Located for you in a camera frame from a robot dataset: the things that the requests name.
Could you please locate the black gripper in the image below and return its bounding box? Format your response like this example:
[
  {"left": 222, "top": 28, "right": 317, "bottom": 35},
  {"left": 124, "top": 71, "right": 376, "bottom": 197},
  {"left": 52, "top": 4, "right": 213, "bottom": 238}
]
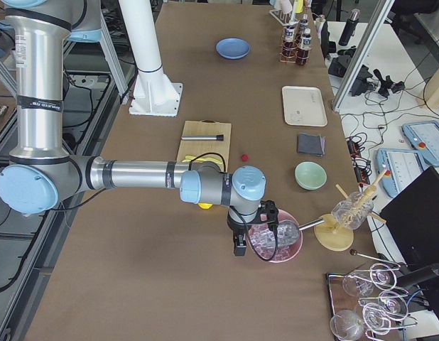
[{"left": 227, "top": 206, "right": 246, "bottom": 256}]

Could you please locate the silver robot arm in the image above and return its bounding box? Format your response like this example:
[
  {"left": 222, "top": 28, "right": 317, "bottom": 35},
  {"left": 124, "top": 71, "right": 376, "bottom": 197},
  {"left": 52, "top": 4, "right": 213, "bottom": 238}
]
[{"left": 0, "top": 1, "right": 277, "bottom": 256}]

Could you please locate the blue plate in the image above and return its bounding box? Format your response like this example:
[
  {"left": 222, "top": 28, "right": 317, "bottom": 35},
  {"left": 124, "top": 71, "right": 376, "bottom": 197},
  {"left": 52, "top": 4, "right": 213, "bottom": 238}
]
[{"left": 215, "top": 38, "right": 251, "bottom": 60}]

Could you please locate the pile of clear ice cubes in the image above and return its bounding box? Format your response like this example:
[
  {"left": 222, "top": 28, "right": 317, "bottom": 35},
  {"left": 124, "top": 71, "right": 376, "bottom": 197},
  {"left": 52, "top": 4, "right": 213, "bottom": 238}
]
[{"left": 248, "top": 222, "right": 299, "bottom": 261}]

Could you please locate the whole yellow lemon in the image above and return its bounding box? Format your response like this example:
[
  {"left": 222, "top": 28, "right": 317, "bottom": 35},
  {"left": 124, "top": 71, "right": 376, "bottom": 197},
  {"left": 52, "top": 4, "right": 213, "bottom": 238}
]
[{"left": 197, "top": 202, "right": 213, "bottom": 210}]

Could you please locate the metal ice scoop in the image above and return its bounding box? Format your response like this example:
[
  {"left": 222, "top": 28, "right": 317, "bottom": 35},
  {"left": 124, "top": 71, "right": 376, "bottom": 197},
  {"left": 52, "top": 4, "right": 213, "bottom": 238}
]
[{"left": 276, "top": 218, "right": 325, "bottom": 247}]

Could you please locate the pink bowl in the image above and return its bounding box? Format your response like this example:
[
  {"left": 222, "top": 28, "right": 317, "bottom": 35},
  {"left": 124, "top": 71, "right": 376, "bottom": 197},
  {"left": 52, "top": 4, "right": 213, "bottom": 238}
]
[{"left": 246, "top": 208, "right": 305, "bottom": 264}]

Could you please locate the wooden cup tree stand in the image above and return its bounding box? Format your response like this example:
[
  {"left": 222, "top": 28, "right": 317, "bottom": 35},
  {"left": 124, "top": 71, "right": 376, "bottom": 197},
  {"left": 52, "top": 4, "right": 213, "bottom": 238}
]
[{"left": 314, "top": 170, "right": 391, "bottom": 251}]

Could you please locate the green bowl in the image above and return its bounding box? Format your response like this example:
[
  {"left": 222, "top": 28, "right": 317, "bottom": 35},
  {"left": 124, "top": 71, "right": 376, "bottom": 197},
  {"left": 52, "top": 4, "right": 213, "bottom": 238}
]
[{"left": 294, "top": 161, "right": 327, "bottom": 190}]

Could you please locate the yellow plastic knife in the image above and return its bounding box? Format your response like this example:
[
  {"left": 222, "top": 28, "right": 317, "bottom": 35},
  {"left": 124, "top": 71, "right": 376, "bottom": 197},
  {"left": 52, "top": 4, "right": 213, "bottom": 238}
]
[{"left": 182, "top": 155, "right": 223, "bottom": 165}]

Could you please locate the steel muddler black tip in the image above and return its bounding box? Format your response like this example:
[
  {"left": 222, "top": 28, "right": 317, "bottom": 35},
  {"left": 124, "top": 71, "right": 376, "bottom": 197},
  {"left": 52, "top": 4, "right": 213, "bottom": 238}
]
[{"left": 181, "top": 134, "right": 224, "bottom": 141}]

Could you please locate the clear glass mug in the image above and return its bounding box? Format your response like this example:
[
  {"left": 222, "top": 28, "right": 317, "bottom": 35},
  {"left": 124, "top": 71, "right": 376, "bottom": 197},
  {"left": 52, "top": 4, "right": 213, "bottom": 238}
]
[{"left": 331, "top": 192, "right": 374, "bottom": 230}]

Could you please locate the grey folded cloth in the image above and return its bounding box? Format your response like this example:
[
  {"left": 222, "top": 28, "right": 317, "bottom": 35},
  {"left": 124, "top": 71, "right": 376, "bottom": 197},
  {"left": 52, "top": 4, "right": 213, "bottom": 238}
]
[{"left": 297, "top": 133, "right": 325, "bottom": 157}]

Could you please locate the wine glass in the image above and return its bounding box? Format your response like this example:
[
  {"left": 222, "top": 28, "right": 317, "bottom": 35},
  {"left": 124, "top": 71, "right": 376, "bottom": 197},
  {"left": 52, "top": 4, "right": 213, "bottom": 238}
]
[
  {"left": 342, "top": 269, "right": 374, "bottom": 298},
  {"left": 378, "top": 291, "right": 408, "bottom": 321},
  {"left": 369, "top": 263, "right": 396, "bottom": 291},
  {"left": 330, "top": 310, "right": 364, "bottom": 340}
]

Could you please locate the black tray under glasses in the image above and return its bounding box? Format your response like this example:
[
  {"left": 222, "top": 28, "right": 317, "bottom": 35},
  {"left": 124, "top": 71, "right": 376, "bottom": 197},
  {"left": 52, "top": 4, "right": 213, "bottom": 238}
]
[{"left": 325, "top": 271, "right": 376, "bottom": 341}]

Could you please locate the cream rabbit tray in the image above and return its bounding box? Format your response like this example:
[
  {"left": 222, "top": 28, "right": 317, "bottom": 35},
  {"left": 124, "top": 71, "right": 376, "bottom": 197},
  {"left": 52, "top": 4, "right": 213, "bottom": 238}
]
[{"left": 282, "top": 85, "right": 327, "bottom": 127}]

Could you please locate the blue teach pendant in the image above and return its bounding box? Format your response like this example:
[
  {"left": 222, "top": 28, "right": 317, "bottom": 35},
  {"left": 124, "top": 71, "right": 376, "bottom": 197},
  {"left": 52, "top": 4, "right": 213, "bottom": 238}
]
[
  {"left": 401, "top": 121, "right": 439, "bottom": 167},
  {"left": 376, "top": 148, "right": 428, "bottom": 198}
]

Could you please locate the black monitor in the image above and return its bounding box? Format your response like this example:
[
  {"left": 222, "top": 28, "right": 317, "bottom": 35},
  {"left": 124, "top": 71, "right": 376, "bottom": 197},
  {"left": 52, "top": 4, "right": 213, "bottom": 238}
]
[{"left": 380, "top": 166, "right": 439, "bottom": 270}]

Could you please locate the dark drink bottle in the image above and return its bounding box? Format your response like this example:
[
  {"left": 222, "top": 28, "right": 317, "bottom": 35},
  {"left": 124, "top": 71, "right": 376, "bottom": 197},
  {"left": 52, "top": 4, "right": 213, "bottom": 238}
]
[
  {"left": 298, "top": 13, "right": 308, "bottom": 35},
  {"left": 296, "top": 28, "right": 312, "bottom": 65},
  {"left": 282, "top": 21, "right": 296, "bottom": 58}
]

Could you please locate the white cup rack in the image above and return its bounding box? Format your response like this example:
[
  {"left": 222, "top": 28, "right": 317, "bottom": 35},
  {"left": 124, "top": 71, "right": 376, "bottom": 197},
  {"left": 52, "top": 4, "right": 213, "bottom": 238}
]
[{"left": 269, "top": 0, "right": 305, "bottom": 26}]

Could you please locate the black thermos bottle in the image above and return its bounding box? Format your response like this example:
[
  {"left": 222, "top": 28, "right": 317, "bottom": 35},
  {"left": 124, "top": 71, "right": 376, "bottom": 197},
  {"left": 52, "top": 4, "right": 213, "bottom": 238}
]
[{"left": 338, "top": 9, "right": 360, "bottom": 46}]

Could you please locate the pink cup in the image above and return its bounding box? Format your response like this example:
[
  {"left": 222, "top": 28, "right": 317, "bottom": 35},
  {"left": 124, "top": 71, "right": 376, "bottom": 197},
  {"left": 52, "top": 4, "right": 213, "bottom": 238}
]
[{"left": 278, "top": 0, "right": 293, "bottom": 14}]

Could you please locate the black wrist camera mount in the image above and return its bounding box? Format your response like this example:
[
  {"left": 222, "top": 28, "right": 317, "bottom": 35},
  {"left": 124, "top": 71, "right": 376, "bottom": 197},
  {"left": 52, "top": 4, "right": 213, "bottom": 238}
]
[{"left": 256, "top": 200, "right": 279, "bottom": 230}]

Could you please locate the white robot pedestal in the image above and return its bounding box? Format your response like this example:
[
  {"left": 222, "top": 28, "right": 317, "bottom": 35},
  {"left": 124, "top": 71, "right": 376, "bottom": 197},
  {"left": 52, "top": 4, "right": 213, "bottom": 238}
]
[{"left": 119, "top": 0, "right": 183, "bottom": 117}]

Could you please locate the copper wire bottle rack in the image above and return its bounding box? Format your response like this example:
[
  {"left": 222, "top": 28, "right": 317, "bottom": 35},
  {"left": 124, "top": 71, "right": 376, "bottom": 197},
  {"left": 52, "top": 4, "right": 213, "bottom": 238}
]
[{"left": 279, "top": 21, "right": 312, "bottom": 66}]

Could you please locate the aluminium frame post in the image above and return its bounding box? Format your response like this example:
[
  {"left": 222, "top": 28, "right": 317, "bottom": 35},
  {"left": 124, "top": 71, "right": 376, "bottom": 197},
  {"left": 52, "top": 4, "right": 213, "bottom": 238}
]
[{"left": 332, "top": 0, "right": 394, "bottom": 112}]

